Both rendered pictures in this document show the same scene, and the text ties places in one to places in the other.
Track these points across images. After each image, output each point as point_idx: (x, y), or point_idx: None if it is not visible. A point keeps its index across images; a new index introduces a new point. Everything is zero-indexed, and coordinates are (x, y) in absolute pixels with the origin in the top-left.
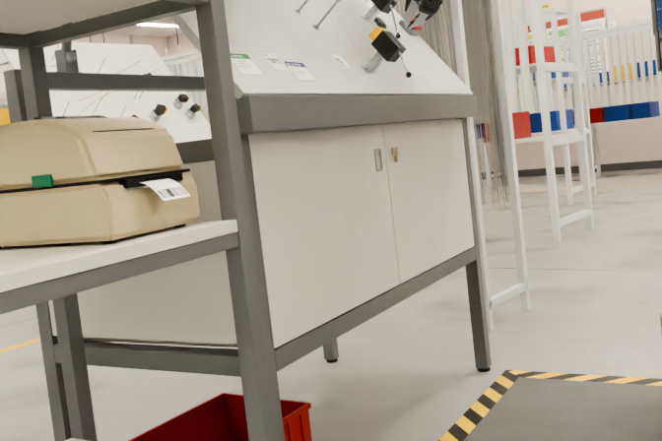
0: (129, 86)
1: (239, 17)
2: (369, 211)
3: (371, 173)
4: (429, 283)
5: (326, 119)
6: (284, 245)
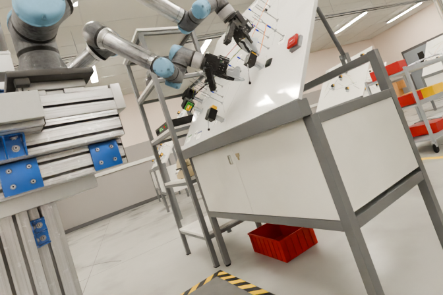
0: None
1: (201, 116)
2: (230, 180)
3: (228, 165)
4: (276, 222)
5: (197, 152)
6: (204, 186)
